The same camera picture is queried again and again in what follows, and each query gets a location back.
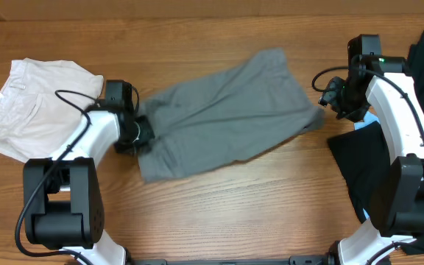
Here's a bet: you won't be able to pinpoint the black polo shirt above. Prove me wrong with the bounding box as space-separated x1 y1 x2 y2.
320 35 424 264

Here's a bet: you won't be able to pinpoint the light blue cloth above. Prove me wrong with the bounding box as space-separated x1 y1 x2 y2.
354 111 380 130

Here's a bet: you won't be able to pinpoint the folded cream shorts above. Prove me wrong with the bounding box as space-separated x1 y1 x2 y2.
0 58 104 163

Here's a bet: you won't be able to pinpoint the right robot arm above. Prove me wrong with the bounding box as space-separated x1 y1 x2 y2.
289 35 424 264

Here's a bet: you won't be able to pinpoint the grey shorts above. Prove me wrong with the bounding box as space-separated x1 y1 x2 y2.
138 49 324 182

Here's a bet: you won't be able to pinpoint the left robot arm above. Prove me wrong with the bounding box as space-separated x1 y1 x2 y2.
14 79 155 264

